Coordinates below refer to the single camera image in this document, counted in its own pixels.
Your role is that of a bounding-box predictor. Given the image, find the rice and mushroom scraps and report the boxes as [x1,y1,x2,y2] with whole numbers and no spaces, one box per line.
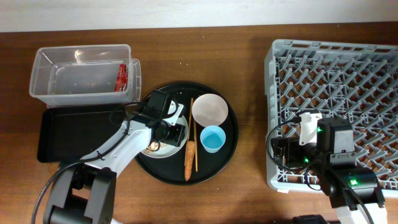
[145,141,167,152]

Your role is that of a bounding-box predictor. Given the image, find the grey plate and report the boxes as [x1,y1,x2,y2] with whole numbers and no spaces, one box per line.
[141,116,188,159]

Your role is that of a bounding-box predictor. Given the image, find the orange carrot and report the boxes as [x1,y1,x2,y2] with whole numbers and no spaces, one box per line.
[185,141,195,181]

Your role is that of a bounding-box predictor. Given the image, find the blue cup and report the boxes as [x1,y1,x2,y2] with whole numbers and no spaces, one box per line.
[200,126,226,153]

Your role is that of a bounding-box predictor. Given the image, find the pink bowl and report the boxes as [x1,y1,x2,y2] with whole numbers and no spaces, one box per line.
[192,93,229,127]

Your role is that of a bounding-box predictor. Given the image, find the red snack wrapper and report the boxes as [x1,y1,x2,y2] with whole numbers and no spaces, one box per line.
[114,64,128,92]

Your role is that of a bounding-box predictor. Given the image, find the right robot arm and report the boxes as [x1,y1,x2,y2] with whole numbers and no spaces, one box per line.
[266,110,387,223]

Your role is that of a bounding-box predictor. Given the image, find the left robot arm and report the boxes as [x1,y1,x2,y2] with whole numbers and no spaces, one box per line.
[39,90,185,223]

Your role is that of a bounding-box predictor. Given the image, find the grey dishwasher rack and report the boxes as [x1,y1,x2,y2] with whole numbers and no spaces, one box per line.
[264,39,397,198]

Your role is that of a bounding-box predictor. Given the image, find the clear plastic waste bin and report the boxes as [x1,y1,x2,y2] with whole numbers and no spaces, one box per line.
[29,44,142,107]

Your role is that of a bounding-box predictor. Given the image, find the round black serving tray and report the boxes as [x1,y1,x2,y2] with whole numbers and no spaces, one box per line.
[136,82,239,185]

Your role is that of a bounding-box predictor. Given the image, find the black rectangular tray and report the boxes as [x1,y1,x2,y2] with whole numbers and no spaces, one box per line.
[37,104,124,163]

